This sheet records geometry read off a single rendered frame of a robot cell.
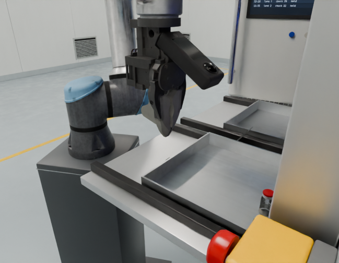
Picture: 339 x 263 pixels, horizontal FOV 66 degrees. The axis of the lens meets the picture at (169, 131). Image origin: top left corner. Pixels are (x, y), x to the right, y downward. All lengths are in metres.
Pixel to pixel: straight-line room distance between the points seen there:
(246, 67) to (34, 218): 1.56
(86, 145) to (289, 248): 0.68
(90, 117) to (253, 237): 0.64
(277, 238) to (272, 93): 1.12
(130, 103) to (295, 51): 0.79
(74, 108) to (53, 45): 5.23
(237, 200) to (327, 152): 0.30
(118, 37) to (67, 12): 5.36
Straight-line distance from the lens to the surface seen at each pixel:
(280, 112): 0.98
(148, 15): 0.44
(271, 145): 0.72
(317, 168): 0.27
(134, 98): 0.81
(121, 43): 0.84
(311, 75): 0.25
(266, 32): 1.31
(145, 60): 0.45
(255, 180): 0.60
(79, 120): 0.82
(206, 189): 0.55
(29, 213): 2.01
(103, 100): 0.80
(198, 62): 0.42
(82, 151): 0.85
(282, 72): 1.33
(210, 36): 6.74
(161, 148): 0.69
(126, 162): 0.64
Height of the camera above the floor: 1.22
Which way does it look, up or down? 26 degrees down
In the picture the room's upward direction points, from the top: straight up
